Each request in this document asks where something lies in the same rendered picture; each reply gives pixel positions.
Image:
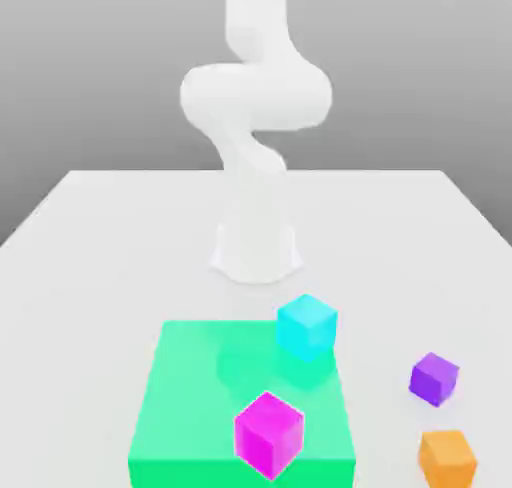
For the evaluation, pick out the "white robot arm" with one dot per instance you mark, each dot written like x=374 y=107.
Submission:
x=256 y=96

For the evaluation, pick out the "small orange cube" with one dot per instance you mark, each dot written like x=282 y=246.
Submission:
x=447 y=458

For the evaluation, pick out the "small cyan cube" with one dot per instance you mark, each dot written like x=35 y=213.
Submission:
x=307 y=328

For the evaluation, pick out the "large green box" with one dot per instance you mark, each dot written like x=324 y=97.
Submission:
x=188 y=396

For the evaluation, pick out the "small magenta cube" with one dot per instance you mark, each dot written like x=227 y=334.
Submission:
x=268 y=436

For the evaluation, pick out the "small purple cube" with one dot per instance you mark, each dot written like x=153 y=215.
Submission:
x=434 y=380

